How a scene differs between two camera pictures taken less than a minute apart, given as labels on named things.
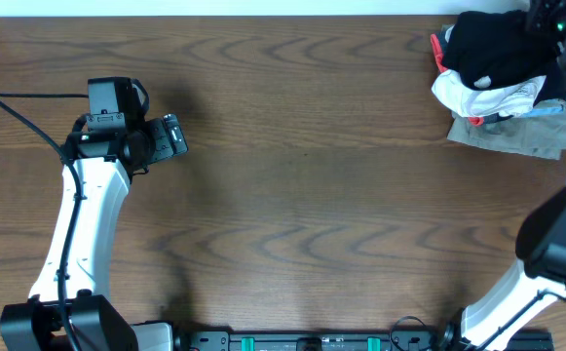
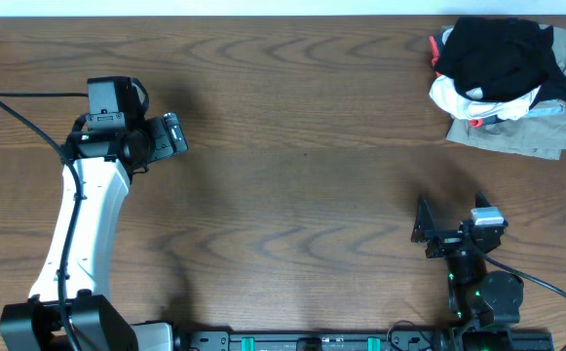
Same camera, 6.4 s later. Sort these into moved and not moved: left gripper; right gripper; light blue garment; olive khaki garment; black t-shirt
Moved: black t-shirt; right gripper
Not moved: light blue garment; olive khaki garment; left gripper
